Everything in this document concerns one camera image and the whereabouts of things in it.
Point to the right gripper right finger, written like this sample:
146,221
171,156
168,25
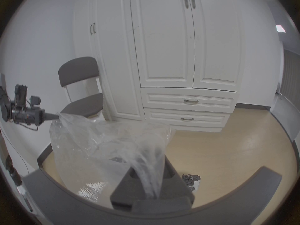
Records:
175,184

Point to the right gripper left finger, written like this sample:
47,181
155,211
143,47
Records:
126,189

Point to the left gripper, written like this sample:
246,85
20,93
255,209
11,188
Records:
32,116

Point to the clear plastic bag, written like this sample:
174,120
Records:
105,144

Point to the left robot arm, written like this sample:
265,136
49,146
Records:
5,109

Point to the crumpled black plastic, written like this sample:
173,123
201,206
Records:
189,178

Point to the white chair dark grey seat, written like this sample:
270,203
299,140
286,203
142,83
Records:
77,71

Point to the white wardrobe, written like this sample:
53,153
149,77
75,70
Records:
168,43

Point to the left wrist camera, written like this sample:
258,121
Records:
35,100

